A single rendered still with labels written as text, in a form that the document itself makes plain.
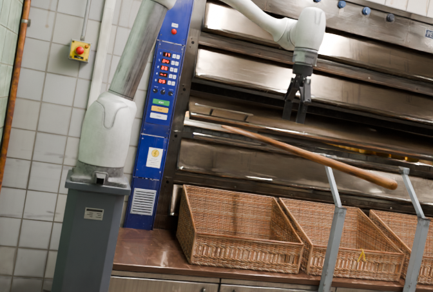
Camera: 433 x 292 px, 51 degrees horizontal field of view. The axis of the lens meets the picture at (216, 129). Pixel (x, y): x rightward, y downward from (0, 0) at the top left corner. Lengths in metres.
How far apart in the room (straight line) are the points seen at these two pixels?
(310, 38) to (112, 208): 0.91
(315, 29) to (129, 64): 0.69
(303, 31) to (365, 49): 1.27
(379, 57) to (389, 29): 0.18
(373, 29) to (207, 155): 1.27
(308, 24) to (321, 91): 1.11
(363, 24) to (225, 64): 0.91
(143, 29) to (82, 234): 0.75
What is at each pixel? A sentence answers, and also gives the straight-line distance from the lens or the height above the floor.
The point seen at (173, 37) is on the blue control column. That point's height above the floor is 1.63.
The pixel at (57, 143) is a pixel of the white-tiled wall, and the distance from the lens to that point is 2.48.
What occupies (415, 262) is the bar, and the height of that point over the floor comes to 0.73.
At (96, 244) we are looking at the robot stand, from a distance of 1.56.
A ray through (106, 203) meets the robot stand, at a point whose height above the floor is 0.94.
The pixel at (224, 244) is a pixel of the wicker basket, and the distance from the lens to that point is 2.17.
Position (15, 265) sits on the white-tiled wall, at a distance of 2.66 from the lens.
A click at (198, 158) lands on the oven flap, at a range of 2.54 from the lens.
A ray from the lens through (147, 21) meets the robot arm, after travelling 1.73.
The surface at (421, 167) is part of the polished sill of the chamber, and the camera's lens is 3.22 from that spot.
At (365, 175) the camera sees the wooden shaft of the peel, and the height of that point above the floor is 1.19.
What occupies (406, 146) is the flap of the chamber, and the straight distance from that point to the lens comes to 3.07.
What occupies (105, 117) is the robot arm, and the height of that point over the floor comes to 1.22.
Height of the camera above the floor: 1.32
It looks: 3 degrees down
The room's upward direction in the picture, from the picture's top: 11 degrees clockwise
